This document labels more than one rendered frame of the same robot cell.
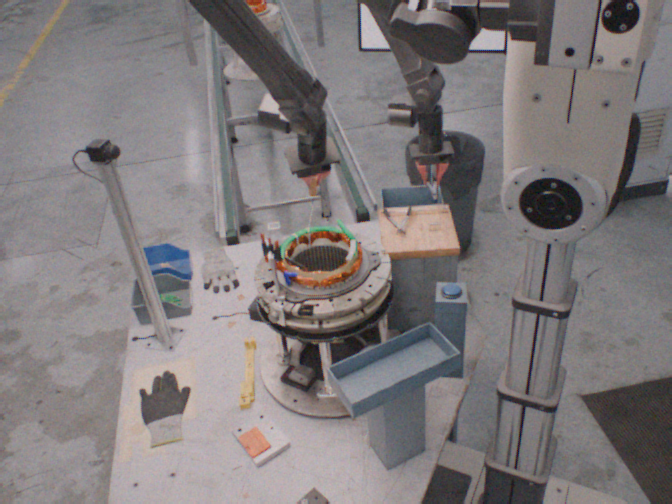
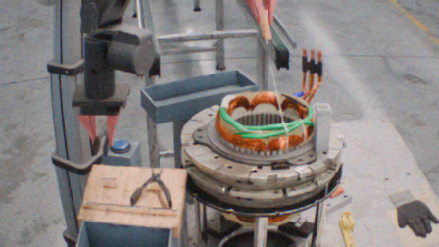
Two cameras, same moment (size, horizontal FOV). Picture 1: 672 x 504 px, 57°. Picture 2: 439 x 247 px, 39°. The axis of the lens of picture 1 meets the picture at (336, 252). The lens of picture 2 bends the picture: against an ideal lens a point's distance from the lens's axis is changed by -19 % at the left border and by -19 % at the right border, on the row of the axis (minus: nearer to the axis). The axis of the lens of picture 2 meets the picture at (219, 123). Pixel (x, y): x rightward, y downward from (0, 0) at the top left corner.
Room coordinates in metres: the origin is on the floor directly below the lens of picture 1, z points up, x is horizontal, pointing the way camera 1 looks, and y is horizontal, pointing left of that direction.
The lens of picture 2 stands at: (2.42, -0.08, 1.78)
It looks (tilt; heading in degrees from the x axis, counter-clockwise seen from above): 27 degrees down; 179
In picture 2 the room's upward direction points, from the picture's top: straight up
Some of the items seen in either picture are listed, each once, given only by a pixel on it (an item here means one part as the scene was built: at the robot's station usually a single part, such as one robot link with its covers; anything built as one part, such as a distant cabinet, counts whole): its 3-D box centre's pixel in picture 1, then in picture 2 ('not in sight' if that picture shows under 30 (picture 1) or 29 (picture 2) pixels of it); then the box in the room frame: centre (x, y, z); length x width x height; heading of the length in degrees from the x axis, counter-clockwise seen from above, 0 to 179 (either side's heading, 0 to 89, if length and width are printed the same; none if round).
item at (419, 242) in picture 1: (416, 231); (131, 199); (1.32, -0.21, 1.05); 0.20 x 0.19 x 0.02; 176
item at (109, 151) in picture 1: (105, 151); not in sight; (1.30, 0.50, 1.37); 0.06 x 0.04 x 0.04; 72
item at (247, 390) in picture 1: (248, 371); (350, 236); (1.13, 0.26, 0.80); 0.22 x 0.04 x 0.03; 1
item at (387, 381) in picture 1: (395, 406); (199, 142); (0.86, -0.09, 0.92); 0.25 x 0.11 x 0.28; 114
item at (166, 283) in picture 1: (163, 297); not in sight; (1.45, 0.53, 0.82); 0.16 x 0.14 x 0.07; 97
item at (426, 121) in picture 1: (428, 117); (101, 50); (1.34, -0.25, 1.36); 0.07 x 0.06 x 0.07; 60
